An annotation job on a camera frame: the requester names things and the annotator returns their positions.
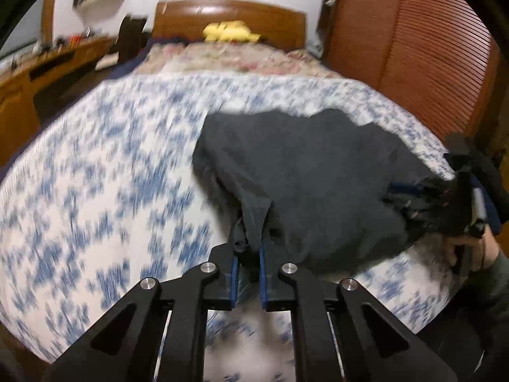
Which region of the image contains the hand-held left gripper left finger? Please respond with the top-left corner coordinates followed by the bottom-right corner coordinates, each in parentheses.
top-left (42, 243), bottom-right (241, 382)

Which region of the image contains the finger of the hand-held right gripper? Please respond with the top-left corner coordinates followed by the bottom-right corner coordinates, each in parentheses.
top-left (384, 177), bottom-right (452, 208)
top-left (401, 204), bottom-right (458, 233)

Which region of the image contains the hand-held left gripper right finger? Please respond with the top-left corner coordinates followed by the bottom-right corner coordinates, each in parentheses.
top-left (258, 243), bottom-right (459, 382)

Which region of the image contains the black zip jacket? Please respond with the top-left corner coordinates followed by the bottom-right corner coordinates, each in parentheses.
top-left (192, 108), bottom-right (458, 283)

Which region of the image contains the person's right hand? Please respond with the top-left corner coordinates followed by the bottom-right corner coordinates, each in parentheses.
top-left (445, 229), bottom-right (500, 277)

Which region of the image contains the wooden slatted wardrobe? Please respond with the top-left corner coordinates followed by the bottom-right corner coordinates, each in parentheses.
top-left (318, 0), bottom-right (502, 144)

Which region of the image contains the blue floral bed sheet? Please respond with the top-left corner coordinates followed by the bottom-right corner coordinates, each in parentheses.
top-left (0, 74), bottom-right (458, 382)

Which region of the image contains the pink floral quilt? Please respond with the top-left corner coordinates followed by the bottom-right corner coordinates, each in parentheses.
top-left (133, 42), bottom-right (343, 85)

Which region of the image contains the yellow plush toy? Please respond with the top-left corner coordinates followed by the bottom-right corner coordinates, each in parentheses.
top-left (203, 20), bottom-right (262, 44)

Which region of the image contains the dark chair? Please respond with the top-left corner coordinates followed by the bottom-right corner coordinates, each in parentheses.
top-left (115, 14), bottom-right (150, 64)

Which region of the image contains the wooden headboard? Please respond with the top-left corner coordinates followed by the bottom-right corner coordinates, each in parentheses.
top-left (153, 0), bottom-right (307, 51)

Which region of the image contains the wooden desk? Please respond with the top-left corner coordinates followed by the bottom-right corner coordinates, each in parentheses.
top-left (0, 36), bottom-right (120, 168)

